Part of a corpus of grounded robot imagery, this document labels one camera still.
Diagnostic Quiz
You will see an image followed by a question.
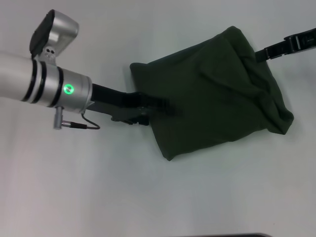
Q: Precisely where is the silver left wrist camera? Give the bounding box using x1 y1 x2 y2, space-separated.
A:
29 9 80 65

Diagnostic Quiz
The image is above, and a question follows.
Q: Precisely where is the silver connector plug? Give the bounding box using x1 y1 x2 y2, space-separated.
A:
53 106 64 131

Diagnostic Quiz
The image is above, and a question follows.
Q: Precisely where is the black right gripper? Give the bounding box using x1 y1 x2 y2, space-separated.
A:
255 27 316 63

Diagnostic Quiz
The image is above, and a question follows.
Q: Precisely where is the dark green FREE t-shirt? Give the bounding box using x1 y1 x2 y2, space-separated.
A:
129 25 295 162

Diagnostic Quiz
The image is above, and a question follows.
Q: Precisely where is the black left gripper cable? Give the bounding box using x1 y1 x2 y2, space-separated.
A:
61 113 101 130

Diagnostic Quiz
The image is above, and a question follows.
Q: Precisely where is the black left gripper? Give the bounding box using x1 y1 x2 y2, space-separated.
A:
87 83 184 127

